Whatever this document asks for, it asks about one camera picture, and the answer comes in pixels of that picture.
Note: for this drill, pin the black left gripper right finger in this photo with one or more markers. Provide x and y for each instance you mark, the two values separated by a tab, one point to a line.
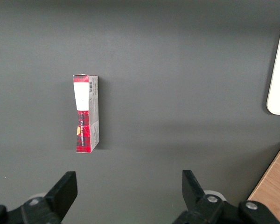
192	191

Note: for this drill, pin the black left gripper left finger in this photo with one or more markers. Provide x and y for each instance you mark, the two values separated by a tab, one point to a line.
63	193

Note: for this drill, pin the red plaid cardboard box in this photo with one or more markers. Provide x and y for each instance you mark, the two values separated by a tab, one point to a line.
84	130

